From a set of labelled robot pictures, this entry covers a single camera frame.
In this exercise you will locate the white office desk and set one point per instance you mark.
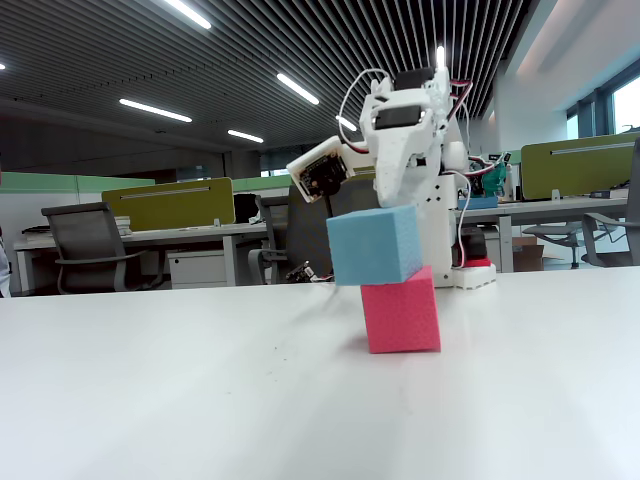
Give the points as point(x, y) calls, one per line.
point(200, 231)
point(550, 206)

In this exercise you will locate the light green partition panel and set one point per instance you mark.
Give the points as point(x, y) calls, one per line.
point(75, 184)

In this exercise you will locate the red foam cube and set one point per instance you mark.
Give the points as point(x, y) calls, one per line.
point(400, 315)

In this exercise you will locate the grey office chair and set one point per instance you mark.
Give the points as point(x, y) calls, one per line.
point(634, 200)
point(85, 235)
point(550, 232)

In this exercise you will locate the blue foam cube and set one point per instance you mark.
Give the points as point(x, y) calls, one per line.
point(370, 245)

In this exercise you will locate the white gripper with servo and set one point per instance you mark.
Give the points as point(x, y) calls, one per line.
point(395, 150)

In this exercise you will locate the person in dark clothes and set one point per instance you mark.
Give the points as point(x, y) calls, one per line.
point(3, 265)

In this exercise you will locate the brown cardboard box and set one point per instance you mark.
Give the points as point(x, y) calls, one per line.
point(526, 257)

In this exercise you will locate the olive green desk divider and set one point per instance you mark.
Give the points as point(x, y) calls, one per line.
point(167, 205)
point(575, 175)

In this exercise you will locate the stack of books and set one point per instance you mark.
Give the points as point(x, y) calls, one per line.
point(122, 225)

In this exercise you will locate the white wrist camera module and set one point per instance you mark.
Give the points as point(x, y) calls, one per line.
point(320, 172)

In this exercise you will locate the long ceiling light strip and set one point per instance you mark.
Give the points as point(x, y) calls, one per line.
point(440, 56)
point(245, 136)
point(298, 89)
point(155, 110)
point(346, 123)
point(191, 13)

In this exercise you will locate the white red robot base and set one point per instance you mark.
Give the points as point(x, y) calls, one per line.
point(474, 275)

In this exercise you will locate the black bag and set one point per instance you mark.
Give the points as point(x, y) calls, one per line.
point(246, 209)

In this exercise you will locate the flat blue box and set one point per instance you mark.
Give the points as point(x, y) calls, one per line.
point(481, 203)

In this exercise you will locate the green black desk gadget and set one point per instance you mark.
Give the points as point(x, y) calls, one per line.
point(493, 179)

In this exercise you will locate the dark mesh office chair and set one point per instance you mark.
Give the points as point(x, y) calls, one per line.
point(305, 235)

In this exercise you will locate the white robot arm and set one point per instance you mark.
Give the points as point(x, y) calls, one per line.
point(440, 235)

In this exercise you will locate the small black circuit board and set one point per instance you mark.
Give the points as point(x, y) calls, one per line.
point(301, 272)

